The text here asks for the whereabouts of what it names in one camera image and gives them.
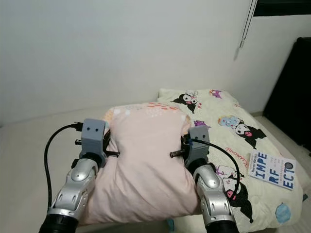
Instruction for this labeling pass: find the white window blind wand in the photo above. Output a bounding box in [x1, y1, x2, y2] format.
[239, 0, 258, 48]

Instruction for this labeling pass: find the bed mattress with beige sheet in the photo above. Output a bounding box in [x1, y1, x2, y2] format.
[0, 102, 311, 233]

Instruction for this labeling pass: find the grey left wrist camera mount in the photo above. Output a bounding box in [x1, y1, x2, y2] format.
[80, 118, 108, 168]

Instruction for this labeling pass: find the dark window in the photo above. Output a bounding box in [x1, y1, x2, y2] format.
[254, 0, 311, 17]

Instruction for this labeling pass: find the pink pillow with dots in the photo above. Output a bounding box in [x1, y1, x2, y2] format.
[78, 102, 205, 226]

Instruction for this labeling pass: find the cream cartoon print blanket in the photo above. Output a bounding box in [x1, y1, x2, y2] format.
[158, 88, 304, 233]

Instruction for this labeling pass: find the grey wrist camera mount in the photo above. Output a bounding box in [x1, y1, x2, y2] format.
[80, 118, 108, 168]
[186, 126, 210, 166]

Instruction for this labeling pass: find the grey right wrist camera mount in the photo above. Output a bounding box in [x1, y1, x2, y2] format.
[186, 126, 210, 166]

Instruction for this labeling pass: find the white book with blue letters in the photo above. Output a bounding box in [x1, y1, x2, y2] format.
[248, 150, 297, 191]

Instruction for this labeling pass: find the tall black furniture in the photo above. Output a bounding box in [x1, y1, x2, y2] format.
[262, 37, 311, 151]

